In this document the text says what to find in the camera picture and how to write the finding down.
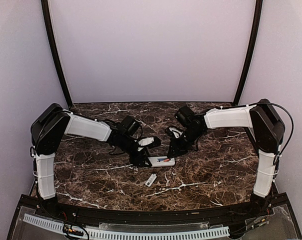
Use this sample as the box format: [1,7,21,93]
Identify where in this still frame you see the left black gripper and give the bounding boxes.
[119,135,152,168]

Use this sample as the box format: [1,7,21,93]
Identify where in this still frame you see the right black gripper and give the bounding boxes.
[167,127,204,158]

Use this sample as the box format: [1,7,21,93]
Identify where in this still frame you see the white remote control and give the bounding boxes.
[148,156,176,168]

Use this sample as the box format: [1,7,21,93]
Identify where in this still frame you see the white battery cover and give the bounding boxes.
[145,173,157,187]

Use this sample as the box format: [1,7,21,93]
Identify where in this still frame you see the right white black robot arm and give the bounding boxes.
[165,99,289,198]

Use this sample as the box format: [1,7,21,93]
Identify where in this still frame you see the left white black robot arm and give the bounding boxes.
[30,103,151,218]

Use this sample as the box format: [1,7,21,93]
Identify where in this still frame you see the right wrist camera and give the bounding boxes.
[165,126,183,139]

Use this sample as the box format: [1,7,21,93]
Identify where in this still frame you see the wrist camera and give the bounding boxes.
[165,126,183,139]
[137,136,161,152]

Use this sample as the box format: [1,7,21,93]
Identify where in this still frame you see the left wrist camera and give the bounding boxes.
[137,136,161,152]

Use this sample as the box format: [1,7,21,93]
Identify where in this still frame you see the white slotted cable duct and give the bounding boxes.
[22,213,230,240]

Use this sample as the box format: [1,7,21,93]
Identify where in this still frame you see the black front rail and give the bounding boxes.
[18,193,289,226]

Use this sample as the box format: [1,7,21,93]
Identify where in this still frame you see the right black frame post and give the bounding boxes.
[232,0,263,106]

